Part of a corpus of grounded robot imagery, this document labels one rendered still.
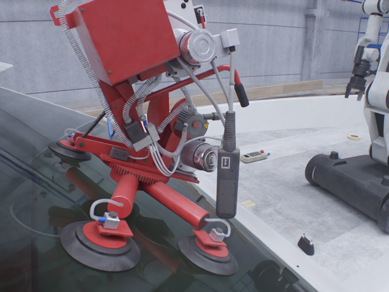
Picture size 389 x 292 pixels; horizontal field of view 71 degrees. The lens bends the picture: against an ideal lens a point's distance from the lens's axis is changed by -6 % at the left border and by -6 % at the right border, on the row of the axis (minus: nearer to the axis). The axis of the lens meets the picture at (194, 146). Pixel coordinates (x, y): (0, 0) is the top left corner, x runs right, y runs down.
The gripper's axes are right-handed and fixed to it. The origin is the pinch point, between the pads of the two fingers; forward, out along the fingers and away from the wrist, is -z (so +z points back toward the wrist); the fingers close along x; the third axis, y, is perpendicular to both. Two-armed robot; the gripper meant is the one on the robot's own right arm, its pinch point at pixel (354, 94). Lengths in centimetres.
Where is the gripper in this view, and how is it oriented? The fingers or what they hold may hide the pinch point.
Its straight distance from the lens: 185.1
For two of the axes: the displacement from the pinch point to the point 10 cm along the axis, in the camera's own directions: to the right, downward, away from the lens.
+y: 3.4, 3.2, -8.8
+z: 1.9, -9.4, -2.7
